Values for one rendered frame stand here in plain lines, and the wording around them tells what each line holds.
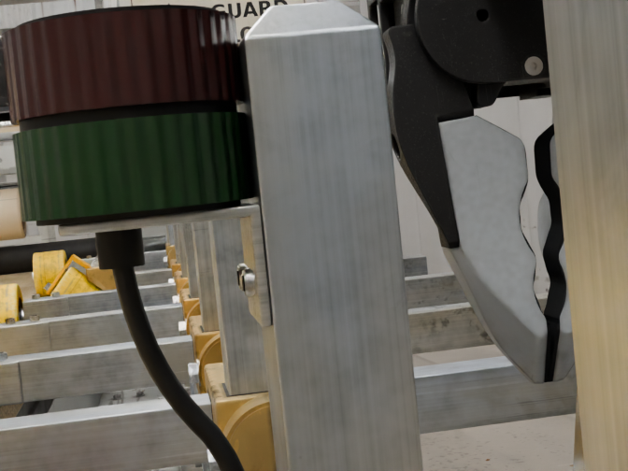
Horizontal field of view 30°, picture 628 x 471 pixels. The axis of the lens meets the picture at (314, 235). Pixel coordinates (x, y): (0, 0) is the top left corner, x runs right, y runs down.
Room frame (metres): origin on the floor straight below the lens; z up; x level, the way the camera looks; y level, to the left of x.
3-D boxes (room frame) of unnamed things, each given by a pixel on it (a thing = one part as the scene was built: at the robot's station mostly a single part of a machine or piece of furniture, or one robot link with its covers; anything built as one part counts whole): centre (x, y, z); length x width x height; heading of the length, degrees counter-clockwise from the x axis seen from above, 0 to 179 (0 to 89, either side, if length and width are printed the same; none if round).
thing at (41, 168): (0.31, 0.04, 1.08); 0.06 x 0.06 x 0.02
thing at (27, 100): (0.31, 0.04, 1.10); 0.06 x 0.06 x 0.02
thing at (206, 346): (0.83, 0.07, 0.95); 0.14 x 0.06 x 0.05; 8
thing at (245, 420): (0.58, 0.03, 0.95); 0.14 x 0.06 x 0.05; 8
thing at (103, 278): (1.57, 0.32, 0.95); 0.10 x 0.04 x 0.10; 98
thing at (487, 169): (0.40, -0.05, 1.04); 0.06 x 0.03 x 0.09; 8
